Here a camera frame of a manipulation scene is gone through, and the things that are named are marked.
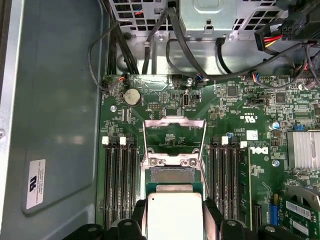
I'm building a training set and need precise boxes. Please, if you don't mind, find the silver socket cover frame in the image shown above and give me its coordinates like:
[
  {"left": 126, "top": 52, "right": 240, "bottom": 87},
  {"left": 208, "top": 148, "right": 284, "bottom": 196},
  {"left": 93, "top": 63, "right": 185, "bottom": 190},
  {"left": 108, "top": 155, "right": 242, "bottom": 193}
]
[{"left": 141, "top": 115, "right": 208, "bottom": 168}]

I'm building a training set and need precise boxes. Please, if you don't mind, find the silver CPU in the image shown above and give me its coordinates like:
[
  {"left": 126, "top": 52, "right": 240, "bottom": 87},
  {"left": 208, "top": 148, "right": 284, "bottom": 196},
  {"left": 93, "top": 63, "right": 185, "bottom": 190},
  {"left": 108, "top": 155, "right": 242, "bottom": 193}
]
[{"left": 145, "top": 183, "right": 209, "bottom": 240}]

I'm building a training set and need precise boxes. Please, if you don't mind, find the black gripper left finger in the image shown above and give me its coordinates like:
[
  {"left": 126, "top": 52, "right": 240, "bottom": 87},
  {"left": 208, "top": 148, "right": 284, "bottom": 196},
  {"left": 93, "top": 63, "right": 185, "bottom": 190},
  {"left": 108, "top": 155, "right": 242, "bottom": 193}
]
[{"left": 63, "top": 199, "right": 149, "bottom": 240}]

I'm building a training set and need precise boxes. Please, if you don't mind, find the CPU socket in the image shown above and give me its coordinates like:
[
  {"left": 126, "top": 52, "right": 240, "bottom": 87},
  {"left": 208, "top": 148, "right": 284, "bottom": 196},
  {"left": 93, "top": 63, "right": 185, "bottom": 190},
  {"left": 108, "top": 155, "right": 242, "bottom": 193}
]
[{"left": 138, "top": 157, "right": 211, "bottom": 208}]

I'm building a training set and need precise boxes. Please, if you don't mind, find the silver drive cage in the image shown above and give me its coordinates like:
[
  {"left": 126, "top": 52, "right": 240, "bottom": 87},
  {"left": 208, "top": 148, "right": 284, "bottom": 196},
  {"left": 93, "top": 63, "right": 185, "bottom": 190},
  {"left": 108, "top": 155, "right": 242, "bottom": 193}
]
[{"left": 108, "top": 0, "right": 292, "bottom": 38}]

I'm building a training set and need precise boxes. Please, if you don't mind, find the black power plug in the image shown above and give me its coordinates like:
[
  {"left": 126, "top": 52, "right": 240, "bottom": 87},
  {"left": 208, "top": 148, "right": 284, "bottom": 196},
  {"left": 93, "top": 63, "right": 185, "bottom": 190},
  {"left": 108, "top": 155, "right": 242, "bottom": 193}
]
[{"left": 281, "top": 0, "right": 320, "bottom": 42}]

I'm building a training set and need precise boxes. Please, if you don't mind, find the thin metal locking lever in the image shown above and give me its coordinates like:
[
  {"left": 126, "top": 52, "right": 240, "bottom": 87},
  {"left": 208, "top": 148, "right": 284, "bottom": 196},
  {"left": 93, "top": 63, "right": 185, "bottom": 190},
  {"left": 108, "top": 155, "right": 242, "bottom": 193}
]
[{"left": 198, "top": 159, "right": 212, "bottom": 201}]

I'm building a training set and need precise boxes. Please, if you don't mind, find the black cable with grey band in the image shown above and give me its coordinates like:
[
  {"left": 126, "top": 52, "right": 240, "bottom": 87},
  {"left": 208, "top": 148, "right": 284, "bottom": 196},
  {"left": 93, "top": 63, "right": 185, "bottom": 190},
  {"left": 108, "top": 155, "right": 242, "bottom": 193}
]
[{"left": 141, "top": 9, "right": 173, "bottom": 75}]

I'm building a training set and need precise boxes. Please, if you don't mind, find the green RAM stick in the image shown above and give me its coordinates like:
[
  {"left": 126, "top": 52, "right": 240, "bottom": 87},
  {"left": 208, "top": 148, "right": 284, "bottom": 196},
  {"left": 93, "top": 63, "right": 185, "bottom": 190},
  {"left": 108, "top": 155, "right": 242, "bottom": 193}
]
[{"left": 239, "top": 146, "right": 253, "bottom": 232}]

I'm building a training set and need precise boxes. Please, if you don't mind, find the black looped cable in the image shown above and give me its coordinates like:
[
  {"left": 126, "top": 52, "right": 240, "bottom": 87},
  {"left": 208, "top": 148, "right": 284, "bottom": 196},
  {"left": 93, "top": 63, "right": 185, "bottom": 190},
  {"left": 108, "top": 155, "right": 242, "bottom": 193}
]
[{"left": 165, "top": 38, "right": 201, "bottom": 76}]

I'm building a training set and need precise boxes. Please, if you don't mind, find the black cable bundle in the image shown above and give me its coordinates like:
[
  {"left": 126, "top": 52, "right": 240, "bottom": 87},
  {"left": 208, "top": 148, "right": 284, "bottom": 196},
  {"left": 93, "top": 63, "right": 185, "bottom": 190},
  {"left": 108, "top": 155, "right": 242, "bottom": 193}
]
[{"left": 107, "top": 21, "right": 141, "bottom": 76}]

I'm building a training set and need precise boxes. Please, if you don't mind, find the graphics card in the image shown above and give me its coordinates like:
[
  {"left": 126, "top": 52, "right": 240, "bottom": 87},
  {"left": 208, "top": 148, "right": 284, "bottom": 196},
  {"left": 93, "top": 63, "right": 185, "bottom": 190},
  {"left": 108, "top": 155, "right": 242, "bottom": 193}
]
[{"left": 282, "top": 184, "right": 320, "bottom": 240}]

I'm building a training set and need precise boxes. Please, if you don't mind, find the white label sticker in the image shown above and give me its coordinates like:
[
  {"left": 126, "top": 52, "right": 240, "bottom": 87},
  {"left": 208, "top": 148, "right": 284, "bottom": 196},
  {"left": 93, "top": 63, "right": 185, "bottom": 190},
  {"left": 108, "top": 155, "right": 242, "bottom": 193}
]
[{"left": 25, "top": 158, "right": 47, "bottom": 210}]

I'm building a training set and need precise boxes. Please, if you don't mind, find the black and silver PC case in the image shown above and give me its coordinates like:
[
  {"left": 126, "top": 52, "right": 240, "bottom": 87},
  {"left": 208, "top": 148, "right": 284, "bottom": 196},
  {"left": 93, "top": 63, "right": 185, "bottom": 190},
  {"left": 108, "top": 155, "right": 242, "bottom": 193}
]
[{"left": 0, "top": 0, "right": 320, "bottom": 240}]

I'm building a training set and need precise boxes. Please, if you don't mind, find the round coin battery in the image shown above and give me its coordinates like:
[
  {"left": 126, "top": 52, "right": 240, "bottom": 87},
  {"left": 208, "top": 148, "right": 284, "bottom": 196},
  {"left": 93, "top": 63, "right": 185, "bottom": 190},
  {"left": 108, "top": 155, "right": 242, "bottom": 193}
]
[{"left": 124, "top": 89, "right": 142, "bottom": 108}]

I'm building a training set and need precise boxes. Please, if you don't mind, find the short black cable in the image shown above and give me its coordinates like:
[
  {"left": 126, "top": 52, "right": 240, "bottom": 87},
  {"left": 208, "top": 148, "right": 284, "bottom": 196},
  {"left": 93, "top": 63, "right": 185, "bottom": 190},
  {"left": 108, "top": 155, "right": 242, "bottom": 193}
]
[{"left": 216, "top": 36, "right": 233, "bottom": 75}]

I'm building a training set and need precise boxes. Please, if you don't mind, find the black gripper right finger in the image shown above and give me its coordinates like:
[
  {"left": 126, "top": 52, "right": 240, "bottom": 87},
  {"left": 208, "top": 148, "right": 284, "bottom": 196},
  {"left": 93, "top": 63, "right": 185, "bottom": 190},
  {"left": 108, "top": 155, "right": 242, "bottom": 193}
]
[{"left": 202, "top": 196, "right": 305, "bottom": 240}]

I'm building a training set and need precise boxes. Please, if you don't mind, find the blue expansion slot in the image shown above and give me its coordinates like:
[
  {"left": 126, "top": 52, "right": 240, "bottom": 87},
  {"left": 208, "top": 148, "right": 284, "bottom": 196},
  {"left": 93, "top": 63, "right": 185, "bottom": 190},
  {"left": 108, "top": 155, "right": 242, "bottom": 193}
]
[{"left": 268, "top": 193, "right": 283, "bottom": 227}]

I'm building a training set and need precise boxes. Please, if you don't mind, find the black connector with coloured wires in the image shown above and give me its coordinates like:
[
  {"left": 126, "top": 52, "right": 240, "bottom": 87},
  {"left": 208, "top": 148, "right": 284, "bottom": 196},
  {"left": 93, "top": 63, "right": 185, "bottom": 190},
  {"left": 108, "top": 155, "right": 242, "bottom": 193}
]
[{"left": 254, "top": 23, "right": 285, "bottom": 53}]

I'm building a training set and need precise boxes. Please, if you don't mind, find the RAM slot with black clips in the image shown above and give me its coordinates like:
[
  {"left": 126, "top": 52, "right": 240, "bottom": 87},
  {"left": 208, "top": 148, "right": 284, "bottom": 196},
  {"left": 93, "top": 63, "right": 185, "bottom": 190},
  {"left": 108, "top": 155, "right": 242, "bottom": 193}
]
[
  {"left": 111, "top": 139, "right": 123, "bottom": 223},
  {"left": 209, "top": 139, "right": 221, "bottom": 203},
  {"left": 127, "top": 139, "right": 140, "bottom": 213},
  {"left": 229, "top": 139, "right": 240, "bottom": 221}
]

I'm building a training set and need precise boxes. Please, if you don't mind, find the green motherboard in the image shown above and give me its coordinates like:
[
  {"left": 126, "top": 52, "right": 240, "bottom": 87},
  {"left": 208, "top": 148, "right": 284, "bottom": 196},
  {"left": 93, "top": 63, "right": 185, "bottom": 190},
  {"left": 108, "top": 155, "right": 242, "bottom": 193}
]
[{"left": 96, "top": 73, "right": 320, "bottom": 240}]

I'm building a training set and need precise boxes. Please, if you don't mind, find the thick black cable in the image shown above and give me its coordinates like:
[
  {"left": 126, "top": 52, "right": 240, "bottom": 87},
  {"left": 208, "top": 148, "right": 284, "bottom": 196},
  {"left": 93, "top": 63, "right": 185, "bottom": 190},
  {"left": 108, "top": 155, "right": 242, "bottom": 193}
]
[{"left": 167, "top": 1, "right": 320, "bottom": 82}]

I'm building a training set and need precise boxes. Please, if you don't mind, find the silver finned heatsink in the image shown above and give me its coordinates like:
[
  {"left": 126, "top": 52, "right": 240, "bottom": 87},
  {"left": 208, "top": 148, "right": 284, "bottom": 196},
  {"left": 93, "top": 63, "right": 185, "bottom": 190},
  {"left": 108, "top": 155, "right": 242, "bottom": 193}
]
[{"left": 286, "top": 130, "right": 320, "bottom": 171}]

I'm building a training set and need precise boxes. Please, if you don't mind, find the thin grey wire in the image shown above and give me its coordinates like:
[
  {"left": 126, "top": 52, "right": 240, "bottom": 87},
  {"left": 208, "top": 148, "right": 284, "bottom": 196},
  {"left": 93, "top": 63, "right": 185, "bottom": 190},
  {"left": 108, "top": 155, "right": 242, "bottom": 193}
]
[{"left": 87, "top": 19, "right": 121, "bottom": 94}]

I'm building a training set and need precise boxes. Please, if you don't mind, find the black expansion slot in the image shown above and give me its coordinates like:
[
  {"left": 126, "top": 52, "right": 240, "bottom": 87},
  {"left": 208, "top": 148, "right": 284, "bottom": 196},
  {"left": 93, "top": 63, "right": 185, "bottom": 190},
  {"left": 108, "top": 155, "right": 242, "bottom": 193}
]
[{"left": 253, "top": 202, "right": 263, "bottom": 233}]

